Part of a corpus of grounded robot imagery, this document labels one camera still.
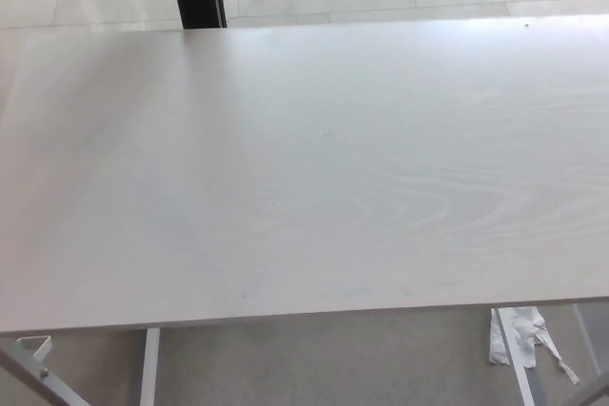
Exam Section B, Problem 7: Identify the white diagonal table brace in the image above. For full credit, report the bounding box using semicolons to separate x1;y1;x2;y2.
0;346;92;406

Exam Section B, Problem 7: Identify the white straight table leg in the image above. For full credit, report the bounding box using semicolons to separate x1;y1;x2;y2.
138;327;162;406

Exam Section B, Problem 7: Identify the white slanted table leg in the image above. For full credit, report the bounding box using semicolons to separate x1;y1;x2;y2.
491;306;535;406

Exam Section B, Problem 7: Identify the torn white paper strip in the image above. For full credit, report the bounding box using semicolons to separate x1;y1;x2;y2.
488;305;582;386

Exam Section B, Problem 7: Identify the white metal table bracket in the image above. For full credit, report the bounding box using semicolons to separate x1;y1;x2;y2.
15;335;53;370

